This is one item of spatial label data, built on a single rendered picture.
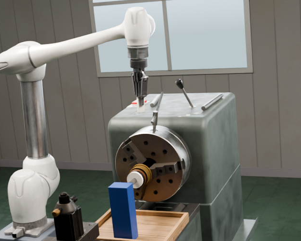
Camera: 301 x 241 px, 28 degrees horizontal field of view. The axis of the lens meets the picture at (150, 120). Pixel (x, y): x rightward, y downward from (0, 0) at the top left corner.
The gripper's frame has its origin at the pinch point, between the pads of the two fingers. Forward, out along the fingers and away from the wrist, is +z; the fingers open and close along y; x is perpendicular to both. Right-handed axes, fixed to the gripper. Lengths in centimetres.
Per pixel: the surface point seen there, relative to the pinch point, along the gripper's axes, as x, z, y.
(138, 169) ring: -10.9, 22.2, 18.0
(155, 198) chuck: -0.5, 39.7, 10.5
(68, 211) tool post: -51, 21, 45
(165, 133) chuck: 6.3, 11.6, 9.5
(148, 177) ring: -7.3, 25.9, 19.2
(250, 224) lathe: 68, 79, -15
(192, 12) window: 170, -13, -244
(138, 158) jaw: -7.4, 20.1, 10.4
